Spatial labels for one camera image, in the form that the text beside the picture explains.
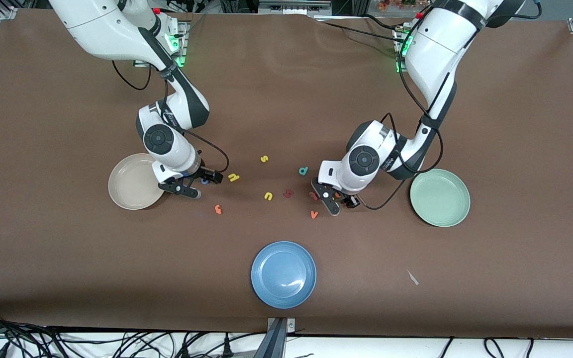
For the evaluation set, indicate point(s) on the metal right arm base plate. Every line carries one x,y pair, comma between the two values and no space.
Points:
183,49

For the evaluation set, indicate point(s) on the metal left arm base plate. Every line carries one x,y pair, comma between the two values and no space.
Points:
398,68

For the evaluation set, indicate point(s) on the light green round plate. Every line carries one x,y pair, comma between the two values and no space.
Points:
439,198

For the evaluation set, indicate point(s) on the orange flower decoration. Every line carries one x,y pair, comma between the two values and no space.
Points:
401,4

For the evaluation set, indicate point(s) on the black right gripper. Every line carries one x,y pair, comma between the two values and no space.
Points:
206,174

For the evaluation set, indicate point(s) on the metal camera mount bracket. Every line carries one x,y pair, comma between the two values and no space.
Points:
274,343

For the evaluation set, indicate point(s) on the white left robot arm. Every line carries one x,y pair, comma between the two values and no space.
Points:
435,49

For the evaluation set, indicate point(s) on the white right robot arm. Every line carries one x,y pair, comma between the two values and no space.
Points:
117,30

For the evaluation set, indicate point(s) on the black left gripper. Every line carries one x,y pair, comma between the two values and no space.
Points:
350,200

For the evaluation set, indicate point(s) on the blue round plate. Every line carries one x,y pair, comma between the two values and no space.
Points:
283,274

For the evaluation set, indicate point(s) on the brown table mat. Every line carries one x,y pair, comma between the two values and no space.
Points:
286,99

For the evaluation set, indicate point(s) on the small white paper scrap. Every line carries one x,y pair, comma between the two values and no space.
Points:
412,277

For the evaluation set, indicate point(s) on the dark red foam letter k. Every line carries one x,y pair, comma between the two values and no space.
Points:
288,193

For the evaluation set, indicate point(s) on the beige round plate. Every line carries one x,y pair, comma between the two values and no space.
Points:
132,184

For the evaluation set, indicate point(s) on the grey electronics box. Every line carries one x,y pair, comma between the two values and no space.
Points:
294,7

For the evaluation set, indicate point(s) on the yellow foam letter h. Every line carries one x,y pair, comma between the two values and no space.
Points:
234,177

